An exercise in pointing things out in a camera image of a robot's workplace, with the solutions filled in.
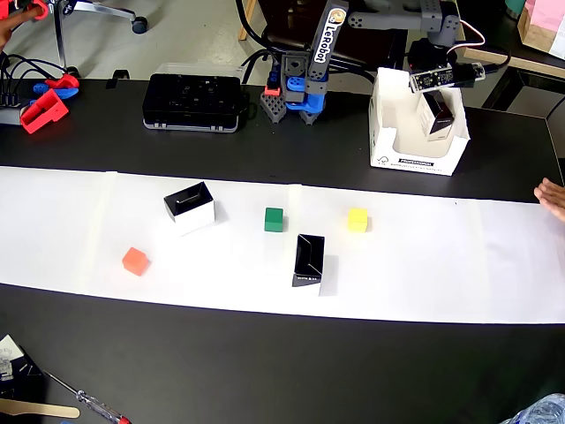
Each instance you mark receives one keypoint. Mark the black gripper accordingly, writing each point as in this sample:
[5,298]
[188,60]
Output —
[425,56]

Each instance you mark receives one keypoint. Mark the small black and white box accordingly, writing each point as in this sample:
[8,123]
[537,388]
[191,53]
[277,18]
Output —
[309,260]
[194,216]
[441,117]

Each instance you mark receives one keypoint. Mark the long white paper sheet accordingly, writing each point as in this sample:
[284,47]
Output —
[419,274]

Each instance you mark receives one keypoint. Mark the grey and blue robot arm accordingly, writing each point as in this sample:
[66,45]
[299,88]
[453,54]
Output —
[320,44]

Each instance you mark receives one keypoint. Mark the person right hand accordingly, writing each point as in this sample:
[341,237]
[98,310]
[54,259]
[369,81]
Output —
[554,199]

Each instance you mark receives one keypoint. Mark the operator hand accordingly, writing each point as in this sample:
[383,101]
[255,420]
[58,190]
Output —
[11,26]

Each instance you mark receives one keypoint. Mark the wooden edged side table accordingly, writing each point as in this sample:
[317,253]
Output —
[507,64]

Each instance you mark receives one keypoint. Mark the teal tumbler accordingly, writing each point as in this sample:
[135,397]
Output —
[514,5]

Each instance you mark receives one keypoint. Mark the white cardboard napkin box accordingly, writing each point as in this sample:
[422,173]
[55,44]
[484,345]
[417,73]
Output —
[415,165]

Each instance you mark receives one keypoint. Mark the pink paper bag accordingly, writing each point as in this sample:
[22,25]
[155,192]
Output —
[545,13]

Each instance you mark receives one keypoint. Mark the yellow wooden cube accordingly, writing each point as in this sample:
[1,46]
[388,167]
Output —
[357,221]

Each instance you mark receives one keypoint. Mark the green wooden cube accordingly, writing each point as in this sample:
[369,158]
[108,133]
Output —
[273,221]

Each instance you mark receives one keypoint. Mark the black plastic tool case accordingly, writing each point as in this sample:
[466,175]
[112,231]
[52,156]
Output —
[192,101]

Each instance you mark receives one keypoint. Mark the small black clip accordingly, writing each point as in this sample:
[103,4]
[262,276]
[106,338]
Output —
[118,77]

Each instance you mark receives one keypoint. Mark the silver office chair base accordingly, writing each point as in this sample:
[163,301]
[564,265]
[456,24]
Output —
[101,11]

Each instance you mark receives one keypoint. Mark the orange wooden cube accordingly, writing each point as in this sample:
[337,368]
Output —
[134,261]

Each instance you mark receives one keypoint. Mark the small red printed part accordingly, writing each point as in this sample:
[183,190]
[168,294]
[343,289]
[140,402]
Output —
[66,81]

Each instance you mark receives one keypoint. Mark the blue printed part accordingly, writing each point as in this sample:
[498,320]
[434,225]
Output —
[39,88]
[66,93]

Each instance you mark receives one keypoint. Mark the clear plastic water bottle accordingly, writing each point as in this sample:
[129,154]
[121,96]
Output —
[543,411]

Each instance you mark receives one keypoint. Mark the silver USB hub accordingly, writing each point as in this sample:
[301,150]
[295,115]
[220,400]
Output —
[9,115]

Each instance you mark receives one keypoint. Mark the black and white booklet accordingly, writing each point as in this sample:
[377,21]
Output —
[17,371]

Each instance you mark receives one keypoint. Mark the flat wooden stick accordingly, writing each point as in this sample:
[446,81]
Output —
[39,410]

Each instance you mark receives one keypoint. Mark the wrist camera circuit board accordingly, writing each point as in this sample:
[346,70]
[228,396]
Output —
[441,77]

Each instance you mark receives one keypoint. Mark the large red printed bracket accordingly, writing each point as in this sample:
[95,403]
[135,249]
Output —
[44,110]

